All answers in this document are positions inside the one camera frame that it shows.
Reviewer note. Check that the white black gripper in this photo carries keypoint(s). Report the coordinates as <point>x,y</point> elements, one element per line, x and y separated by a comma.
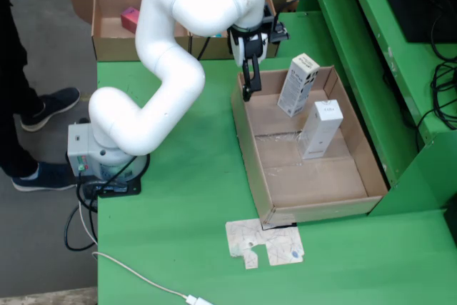
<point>237,48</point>

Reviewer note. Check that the red Secret W box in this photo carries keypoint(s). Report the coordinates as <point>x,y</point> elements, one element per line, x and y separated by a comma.
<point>129,21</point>

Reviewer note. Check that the grey robot base box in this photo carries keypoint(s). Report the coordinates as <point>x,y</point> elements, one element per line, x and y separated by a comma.
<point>76,148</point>

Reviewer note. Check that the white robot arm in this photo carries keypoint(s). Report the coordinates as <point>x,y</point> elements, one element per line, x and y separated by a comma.
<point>160,51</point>

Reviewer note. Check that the shallow cardboard tray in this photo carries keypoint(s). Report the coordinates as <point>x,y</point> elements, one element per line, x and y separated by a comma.
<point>321,208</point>

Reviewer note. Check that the empty open cardboard box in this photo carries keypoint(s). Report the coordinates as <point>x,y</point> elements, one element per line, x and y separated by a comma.
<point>107,48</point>

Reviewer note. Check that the white cow print carton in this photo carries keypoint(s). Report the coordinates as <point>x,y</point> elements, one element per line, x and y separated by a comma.
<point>296,87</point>

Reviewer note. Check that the tall white carton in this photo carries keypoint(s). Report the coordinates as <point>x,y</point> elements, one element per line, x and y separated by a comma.
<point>319,130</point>

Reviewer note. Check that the green metal rack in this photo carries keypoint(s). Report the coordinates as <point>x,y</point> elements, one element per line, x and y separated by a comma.
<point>357,51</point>

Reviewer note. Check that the beige line-patterned card piece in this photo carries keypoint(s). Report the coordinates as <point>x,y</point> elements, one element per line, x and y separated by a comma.
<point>250,237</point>

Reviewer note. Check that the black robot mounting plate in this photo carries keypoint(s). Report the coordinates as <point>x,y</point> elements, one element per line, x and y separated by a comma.
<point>132,189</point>

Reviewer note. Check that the dark blue sneaker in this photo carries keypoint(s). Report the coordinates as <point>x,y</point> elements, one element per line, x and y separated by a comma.
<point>53,105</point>
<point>46,178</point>

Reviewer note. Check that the person in dark trousers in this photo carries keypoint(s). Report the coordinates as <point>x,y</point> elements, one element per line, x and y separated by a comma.
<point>10,69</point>

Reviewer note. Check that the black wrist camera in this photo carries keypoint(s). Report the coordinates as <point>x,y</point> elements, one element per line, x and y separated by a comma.
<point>278,33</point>

